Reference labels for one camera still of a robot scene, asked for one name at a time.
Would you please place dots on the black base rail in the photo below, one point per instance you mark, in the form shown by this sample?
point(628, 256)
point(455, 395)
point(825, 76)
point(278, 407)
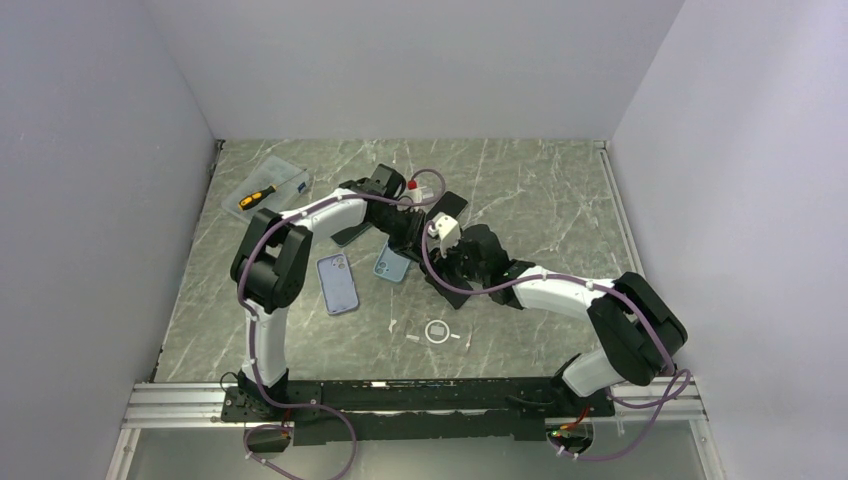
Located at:
point(522, 408)

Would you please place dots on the clear plastic organizer box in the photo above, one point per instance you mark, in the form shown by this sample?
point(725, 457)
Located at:
point(292, 182)

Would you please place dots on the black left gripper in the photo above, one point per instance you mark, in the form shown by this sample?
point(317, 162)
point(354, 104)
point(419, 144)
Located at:
point(410, 245)

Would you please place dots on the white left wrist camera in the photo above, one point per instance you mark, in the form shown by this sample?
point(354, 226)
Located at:
point(418, 192)

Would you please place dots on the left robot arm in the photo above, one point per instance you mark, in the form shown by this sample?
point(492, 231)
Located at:
point(272, 261)

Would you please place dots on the black phone right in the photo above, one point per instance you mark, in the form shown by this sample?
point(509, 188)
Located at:
point(450, 204)

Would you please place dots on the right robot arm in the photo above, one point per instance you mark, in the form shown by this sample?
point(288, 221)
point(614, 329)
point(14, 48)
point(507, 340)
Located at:
point(637, 331)

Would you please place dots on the black phone left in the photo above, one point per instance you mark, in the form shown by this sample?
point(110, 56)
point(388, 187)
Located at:
point(349, 235)

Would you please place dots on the clear magsafe phone case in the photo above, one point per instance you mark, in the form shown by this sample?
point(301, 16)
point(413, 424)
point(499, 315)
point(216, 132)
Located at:
point(439, 334)

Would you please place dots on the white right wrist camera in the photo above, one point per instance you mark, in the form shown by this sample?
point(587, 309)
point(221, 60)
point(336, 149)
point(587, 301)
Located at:
point(446, 230)

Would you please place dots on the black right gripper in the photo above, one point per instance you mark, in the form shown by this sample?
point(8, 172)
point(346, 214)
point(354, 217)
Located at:
point(442, 265)

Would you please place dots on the light blue phone case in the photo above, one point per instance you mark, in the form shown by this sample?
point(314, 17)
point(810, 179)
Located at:
point(391, 266)

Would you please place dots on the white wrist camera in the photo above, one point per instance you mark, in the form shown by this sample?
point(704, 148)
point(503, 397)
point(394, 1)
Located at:
point(446, 230)
point(418, 192)

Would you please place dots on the yellow black screwdriver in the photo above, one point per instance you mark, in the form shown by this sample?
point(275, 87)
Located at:
point(253, 199)

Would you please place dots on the black phone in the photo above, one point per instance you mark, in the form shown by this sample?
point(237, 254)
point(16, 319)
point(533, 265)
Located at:
point(349, 235)
point(450, 204)

